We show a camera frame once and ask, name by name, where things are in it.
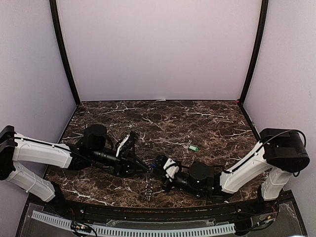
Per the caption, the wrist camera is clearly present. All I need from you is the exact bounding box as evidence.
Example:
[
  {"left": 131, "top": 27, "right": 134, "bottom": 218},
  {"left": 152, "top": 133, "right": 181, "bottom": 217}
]
[
  {"left": 115, "top": 131, "right": 139, "bottom": 158},
  {"left": 154, "top": 155, "right": 181, "bottom": 182}
]

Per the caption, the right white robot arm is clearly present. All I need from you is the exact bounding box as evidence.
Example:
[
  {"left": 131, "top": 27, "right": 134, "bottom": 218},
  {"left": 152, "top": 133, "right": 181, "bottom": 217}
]
[{"left": 152, "top": 128, "right": 310, "bottom": 214}]

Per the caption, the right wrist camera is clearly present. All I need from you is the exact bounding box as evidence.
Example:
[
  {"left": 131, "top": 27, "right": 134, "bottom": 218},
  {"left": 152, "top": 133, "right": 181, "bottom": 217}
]
[{"left": 154, "top": 155, "right": 181, "bottom": 182}]

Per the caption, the black frame post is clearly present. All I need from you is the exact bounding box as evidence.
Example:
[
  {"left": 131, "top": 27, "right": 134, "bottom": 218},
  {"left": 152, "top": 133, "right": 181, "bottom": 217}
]
[
  {"left": 49, "top": 0, "right": 81, "bottom": 106},
  {"left": 238, "top": 0, "right": 269, "bottom": 107}
]

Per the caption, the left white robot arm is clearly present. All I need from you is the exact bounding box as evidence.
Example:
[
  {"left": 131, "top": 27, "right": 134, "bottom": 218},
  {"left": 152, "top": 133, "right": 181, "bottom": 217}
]
[{"left": 0, "top": 124, "right": 150, "bottom": 215}]

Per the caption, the right black frame post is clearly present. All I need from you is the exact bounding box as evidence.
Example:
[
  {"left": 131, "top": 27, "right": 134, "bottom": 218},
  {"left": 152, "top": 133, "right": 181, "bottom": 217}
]
[{"left": 238, "top": 0, "right": 269, "bottom": 107}]

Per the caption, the left black frame post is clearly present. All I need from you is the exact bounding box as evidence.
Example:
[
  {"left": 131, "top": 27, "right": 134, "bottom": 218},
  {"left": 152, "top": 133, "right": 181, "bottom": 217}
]
[{"left": 49, "top": 0, "right": 81, "bottom": 106}]

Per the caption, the black front rail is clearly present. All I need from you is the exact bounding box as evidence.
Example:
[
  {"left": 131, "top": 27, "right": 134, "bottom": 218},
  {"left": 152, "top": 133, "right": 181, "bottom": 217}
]
[{"left": 66, "top": 200, "right": 263, "bottom": 220}]

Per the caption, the green key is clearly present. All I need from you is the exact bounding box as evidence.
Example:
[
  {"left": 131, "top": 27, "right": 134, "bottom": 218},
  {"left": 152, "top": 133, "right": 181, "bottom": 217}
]
[{"left": 182, "top": 143, "right": 198, "bottom": 152}]

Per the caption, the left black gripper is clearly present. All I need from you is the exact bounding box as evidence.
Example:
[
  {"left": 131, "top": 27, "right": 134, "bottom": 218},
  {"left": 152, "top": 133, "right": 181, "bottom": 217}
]
[{"left": 90, "top": 147, "right": 148, "bottom": 176}]

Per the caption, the black disc with keyrings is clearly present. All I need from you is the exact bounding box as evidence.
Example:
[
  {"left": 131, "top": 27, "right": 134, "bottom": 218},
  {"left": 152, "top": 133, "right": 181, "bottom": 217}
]
[{"left": 145, "top": 169, "right": 155, "bottom": 202}]

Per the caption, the white slotted cable duct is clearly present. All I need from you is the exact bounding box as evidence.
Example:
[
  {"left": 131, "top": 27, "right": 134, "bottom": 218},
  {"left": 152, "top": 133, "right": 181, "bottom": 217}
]
[{"left": 31, "top": 211, "right": 236, "bottom": 237}]

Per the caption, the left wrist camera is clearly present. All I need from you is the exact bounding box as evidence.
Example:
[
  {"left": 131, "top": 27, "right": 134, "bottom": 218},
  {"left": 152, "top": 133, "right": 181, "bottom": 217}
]
[{"left": 115, "top": 131, "right": 139, "bottom": 158}]

